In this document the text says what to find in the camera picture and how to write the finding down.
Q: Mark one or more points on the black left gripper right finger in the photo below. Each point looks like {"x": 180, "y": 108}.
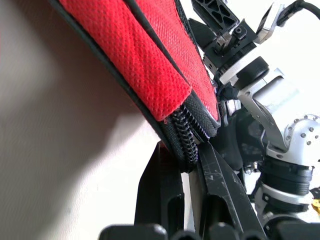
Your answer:
{"x": 220, "y": 190}

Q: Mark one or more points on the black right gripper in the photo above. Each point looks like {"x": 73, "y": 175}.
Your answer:
{"x": 230, "y": 47}

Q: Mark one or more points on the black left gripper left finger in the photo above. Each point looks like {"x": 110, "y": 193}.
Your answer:
{"x": 160, "y": 190}

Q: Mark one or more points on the red zippered fabric bag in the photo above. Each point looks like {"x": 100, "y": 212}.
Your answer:
{"x": 150, "y": 62}

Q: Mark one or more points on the small yellow object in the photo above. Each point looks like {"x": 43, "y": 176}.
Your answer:
{"x": 316, "y": 206}

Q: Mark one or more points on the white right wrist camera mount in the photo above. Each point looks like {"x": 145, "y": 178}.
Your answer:
{"x": 267, "y": 29}

